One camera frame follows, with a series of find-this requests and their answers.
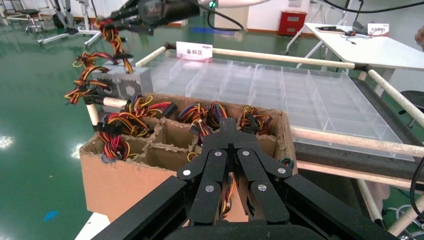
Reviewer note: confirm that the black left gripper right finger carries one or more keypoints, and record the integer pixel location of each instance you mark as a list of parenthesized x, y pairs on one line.
[(261, 175)]

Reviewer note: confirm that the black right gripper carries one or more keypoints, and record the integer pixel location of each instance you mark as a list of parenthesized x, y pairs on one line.
[(169, 11)]

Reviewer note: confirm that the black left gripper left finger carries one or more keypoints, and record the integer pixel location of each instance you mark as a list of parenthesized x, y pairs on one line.
[(212, 175)]

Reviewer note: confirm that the person bare hand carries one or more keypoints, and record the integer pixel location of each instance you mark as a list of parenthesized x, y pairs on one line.
[(420, 36)]

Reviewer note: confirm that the white metal floor stand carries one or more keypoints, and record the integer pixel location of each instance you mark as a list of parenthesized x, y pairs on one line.
[(86, 30)]

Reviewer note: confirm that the white sign with red text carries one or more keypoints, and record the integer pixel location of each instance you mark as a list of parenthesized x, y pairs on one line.
[(193, 51)]

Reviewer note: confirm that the blue floor mat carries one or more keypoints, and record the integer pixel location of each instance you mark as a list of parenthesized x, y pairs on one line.
[(205, 30)]

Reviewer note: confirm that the clear acrylic divider tray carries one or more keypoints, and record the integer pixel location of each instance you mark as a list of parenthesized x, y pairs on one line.
[(331, 106)]

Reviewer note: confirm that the cardboard box with dividers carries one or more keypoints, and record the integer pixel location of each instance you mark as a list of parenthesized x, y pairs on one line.
[(112, 185)]

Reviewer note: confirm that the black stool with chrome legs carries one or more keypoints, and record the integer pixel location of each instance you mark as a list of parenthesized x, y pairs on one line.
[(30, 12)]

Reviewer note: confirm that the red cabinet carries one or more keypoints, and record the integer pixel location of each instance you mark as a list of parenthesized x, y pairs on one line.
[(292, 23)]

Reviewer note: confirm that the black phone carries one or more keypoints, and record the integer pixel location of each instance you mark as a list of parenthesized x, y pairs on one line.
[(329, 29)]

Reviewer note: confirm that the white office table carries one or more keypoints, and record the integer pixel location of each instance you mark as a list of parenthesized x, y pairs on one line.
[(364, 49)]

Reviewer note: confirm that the small blue plastic scrap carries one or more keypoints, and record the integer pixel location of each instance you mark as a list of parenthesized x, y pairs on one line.
[(50, 216)]

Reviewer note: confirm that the black computer mouse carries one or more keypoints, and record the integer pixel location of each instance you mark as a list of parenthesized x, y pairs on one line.
[(350, 33)]

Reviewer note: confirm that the black round stool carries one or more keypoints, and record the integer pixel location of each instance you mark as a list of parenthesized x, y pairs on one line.
[(414, 97)]

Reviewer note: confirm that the small white desk sign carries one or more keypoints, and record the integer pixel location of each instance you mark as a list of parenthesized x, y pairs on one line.
[(378, 30)]

